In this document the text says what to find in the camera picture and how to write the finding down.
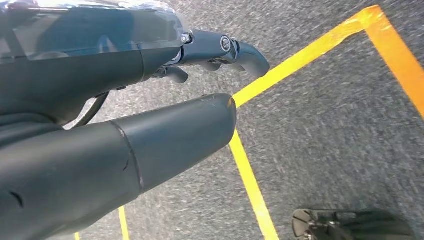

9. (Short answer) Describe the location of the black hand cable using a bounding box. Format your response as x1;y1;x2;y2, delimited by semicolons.
71;92;111;129

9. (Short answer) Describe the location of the dark robot foot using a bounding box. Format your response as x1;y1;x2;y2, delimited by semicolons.
291;207;416;240

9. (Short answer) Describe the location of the yellow floor tape square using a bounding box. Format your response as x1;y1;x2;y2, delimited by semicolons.
231;4;424;240

